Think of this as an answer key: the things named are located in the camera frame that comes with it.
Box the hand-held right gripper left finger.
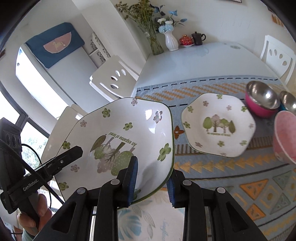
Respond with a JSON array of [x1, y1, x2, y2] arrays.
[[35, 156, 139, 241]]

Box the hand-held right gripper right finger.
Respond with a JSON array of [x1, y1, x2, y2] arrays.
[[166, 170, 262, 241]]

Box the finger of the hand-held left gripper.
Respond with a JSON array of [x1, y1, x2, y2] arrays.
[[38, 146, 84, 181]]

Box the white plate leaf print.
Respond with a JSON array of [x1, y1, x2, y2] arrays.
[[41, 97, 175, 204]]

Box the white plate tree print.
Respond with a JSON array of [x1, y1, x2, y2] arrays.
[[181, 93, 257, 158]]

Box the pink patterned ceramic bowl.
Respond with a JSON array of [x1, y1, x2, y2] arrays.
[[272, 110, 296, 165]]

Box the pink steel bowl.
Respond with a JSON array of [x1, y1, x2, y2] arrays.
[[245, 81, 281, 118]]

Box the person's left hand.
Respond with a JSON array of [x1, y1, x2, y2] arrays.
[[17, 193, 54, 237]]

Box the white chair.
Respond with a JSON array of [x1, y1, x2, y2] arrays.
[[89, 54, 140, 103], [259, 35, 296, 86], [41, 103, 88, 160]]

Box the blue patterned table mat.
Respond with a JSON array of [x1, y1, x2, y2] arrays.
[[133, 76, 296, 233]]

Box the leaf print floor mat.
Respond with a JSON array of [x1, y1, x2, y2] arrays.
[[117, 190, 185, 241]]

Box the white refrigerator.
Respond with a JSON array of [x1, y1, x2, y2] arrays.
[[15, 44, 100, 112]]

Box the blue cloth cover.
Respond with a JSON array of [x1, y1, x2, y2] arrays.
[[25, 22, 85, 69]]

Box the white carved cabinet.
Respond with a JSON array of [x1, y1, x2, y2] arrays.
[[89, 31, 110, 66]]

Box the glass vase with green stems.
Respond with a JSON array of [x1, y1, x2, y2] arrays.
[[116, 0, 165, 55]]

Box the white vase with blue flowers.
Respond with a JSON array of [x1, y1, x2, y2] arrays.
[[157, 9, 188, 51]]

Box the red teacup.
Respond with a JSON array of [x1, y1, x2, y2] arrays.
[[179, 34, 194, 48]]

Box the blue steel bowl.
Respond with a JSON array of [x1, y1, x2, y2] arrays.
[[279, 90, 296, 114]]

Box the black cable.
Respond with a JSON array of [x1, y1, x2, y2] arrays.
[[0, 138, 65, 235]]

